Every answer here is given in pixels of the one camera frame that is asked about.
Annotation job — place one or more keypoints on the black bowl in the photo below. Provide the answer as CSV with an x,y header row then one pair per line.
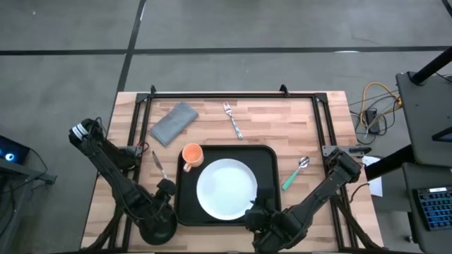
x,y
155,238

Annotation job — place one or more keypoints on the grey metal stand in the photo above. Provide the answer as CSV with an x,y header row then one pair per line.
x,y
21,183

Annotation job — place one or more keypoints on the grey cloth napkin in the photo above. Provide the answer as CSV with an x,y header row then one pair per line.
x,y
174,123

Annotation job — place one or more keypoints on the white round plate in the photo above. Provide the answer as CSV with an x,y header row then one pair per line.
x,y
226,188

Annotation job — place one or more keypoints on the dark grey desk with keyboard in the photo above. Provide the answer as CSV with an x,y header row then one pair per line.
x,y
411,211

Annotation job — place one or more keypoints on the black power adapter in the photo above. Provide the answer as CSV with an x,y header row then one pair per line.
x,y
372,121

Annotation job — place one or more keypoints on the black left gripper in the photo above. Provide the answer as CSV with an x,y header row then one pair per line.
x,y
159,213

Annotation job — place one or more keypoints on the dark screen corner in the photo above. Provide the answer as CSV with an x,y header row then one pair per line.
x,y
444,135

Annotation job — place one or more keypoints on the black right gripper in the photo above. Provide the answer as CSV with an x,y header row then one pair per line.
x,y
261,218

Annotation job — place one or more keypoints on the black diagonal beam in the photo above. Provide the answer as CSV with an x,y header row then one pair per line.
x,y
388,164

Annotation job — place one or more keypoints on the orange mug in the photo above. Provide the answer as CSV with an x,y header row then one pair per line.
x,y
192,155

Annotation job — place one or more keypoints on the grey desk top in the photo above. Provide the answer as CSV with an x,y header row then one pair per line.
x,y
427,116

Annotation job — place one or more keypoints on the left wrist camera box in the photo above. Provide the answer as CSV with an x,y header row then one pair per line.
x,y
166,187

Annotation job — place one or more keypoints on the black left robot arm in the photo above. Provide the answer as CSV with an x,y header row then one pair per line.
x,y
116,176

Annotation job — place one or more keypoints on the black round pole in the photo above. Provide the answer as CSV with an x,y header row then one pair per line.
x,y
432,67

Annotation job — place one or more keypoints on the white paper sheet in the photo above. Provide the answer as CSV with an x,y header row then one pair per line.
x,y
376,183

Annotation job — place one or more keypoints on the black plastic tray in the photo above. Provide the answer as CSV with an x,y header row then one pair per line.
x,y
187,208

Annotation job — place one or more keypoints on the backlit computer keyboard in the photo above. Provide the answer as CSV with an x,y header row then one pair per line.
x,y
436,209

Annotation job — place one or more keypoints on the black aluminium table frame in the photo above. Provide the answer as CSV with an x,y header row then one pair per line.
x,y
229,95

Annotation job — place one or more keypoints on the black computer with blue light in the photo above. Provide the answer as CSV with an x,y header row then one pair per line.
x,y
10,151

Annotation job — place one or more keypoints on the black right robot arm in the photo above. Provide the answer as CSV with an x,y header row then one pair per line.
x,y
328,187

